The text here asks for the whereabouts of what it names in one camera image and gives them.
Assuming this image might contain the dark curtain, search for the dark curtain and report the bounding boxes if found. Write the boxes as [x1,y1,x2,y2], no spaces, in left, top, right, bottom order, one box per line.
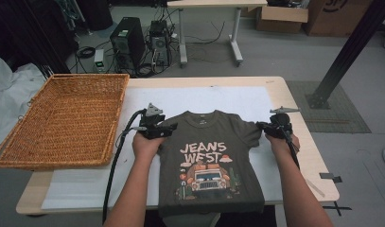
[0,0,79,76]

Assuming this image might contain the woven wicker basket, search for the woven wicker basket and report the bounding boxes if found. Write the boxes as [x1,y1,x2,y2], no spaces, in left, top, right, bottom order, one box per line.
[0,73,131,171]

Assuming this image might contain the olive printed t-shirt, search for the olive printed t-shirt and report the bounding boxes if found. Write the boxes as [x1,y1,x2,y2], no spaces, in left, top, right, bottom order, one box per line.
[156,109,266,218]

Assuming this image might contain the grey floor mat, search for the grey floor mat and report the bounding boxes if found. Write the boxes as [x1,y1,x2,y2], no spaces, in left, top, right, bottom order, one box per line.
[286,80,372,134]

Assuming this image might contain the small black computer tower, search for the small black computer tower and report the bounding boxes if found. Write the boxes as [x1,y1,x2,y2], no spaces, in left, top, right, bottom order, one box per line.
[149,20,172,67]

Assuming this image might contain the right hand-held gripper cable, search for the right hand-held gripper cable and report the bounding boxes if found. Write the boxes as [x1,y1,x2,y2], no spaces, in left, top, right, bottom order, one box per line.
[283,125,301,170]

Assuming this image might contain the black tape piece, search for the black tape piece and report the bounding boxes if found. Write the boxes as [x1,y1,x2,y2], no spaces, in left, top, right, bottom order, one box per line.
[318,172,343,184]

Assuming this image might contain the large black computer tower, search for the large black computer tower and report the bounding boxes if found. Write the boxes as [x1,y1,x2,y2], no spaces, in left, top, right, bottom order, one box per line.
[110,16,147,72]

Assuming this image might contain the hand-held gripper cable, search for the hand-held gripper cable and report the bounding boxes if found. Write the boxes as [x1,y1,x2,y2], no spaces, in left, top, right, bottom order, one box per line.
[101,108,149,225]
[283,125,301,170]

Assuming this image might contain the person's legs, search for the person's legs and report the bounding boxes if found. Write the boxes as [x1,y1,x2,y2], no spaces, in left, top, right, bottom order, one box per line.
[142,204,278,227]

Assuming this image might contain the person's left hand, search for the person's left hand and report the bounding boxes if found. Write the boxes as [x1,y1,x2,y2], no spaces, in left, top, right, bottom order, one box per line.
[131,132,167,161]

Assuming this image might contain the person's right hand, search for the person's right hand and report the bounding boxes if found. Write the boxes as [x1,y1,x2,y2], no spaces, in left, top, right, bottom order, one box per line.
[265,133,301,157]

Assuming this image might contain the grey stool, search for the grey stool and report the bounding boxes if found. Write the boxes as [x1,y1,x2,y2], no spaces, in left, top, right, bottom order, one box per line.
[163,212,221,227]

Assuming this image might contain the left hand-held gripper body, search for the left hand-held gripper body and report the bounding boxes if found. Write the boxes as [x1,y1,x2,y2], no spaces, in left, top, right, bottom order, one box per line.
[138,103,169,140]

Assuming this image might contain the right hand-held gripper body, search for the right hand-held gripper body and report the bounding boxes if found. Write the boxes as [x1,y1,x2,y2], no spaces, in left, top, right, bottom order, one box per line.
[269,106,301,140]

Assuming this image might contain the coiled black cable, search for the coiled black cable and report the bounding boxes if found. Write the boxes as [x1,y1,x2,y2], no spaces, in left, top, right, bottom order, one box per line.
[75,45,96,60]

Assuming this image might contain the loose black floor cable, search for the loose black floor cable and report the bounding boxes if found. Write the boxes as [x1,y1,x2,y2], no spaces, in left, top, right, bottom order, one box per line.
[184,21,227,45]

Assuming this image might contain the large closed cardboard box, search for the large closed cardboard box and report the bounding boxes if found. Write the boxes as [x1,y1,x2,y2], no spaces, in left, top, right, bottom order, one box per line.
[303,0,375,38]

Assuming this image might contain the white box with green light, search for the white box with green light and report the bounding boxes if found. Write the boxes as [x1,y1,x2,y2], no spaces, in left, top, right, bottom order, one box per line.
[92,48,106,73]

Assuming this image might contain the open cardboard box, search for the open cardboard box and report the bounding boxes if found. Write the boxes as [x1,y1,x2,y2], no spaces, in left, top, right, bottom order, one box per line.
[255,5,309,35]

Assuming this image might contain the left hand-held gripper cable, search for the left hand-held gripper cable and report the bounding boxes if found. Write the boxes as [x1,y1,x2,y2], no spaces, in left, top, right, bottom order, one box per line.
[101,108,149,225]

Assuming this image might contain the light wooden table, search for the light wooden table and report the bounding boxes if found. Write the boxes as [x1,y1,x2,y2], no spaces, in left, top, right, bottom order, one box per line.
[15,76,341,216]

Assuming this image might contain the white-legged desk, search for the white-legged desk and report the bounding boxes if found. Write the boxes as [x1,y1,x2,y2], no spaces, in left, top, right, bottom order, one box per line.
[166,0,269,68]

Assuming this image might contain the black metal post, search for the black metal post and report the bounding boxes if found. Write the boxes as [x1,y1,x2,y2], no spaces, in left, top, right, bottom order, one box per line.
[306,0,385,111]

